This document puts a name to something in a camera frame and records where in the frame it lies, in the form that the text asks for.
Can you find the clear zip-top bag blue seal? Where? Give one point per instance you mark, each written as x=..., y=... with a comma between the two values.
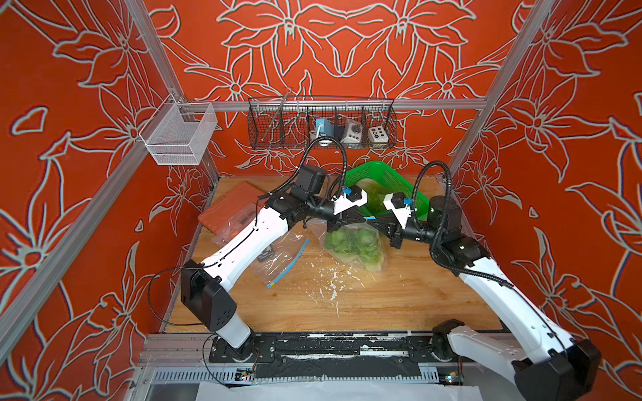
x=288, y=249

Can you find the blue white device in basket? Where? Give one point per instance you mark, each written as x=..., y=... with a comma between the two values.
x=322, y=127

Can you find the black wire wall basket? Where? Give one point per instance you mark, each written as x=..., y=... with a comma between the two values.
x=291, y=122

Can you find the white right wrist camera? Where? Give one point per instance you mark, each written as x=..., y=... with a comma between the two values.
x=400, y=205

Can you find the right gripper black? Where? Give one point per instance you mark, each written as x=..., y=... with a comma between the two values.
x=389, y=224

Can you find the chinese cabbage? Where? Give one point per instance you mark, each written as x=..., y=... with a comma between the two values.
x=376, y=193

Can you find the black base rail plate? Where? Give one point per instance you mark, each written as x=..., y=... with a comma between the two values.
x=287, y=357

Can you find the clear acrylic wall bin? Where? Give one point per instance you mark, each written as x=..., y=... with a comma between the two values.
x=179, y=134

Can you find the orange plastic tool case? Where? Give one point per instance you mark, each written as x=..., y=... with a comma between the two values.
x=219, y=215

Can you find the white round dial device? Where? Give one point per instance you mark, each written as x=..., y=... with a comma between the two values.
x=352, y=133

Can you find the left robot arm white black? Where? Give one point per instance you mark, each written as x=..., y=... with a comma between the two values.
x=205, y=286

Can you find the green plastic basket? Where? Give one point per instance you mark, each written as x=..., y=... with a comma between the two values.
x=383, y=174

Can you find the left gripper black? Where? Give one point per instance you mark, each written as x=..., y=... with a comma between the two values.
x=354, y=218

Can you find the white button box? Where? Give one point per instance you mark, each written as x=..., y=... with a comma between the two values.
x=378, y=138

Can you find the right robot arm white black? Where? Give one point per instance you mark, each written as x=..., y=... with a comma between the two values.
x=548, y=363

